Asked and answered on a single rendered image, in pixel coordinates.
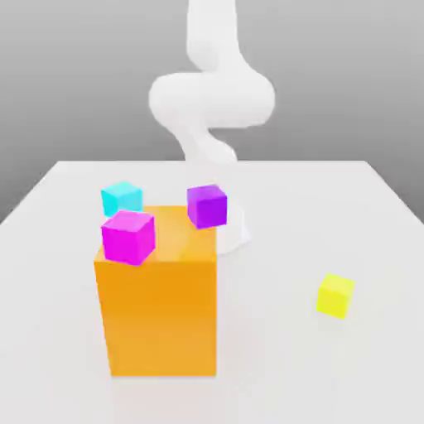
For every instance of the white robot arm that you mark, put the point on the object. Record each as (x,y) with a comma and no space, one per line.
(212,99)

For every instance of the small purple cube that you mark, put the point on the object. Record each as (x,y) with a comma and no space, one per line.
(208,208)

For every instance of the small magenta cube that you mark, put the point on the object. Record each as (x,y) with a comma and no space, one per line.
(127,240)

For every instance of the small cyan cube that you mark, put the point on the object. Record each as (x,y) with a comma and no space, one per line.
(121,197)

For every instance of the small yellow cube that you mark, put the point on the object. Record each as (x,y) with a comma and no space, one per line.
(334,298)

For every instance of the large orange box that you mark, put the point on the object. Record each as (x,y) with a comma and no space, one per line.
(162,314)

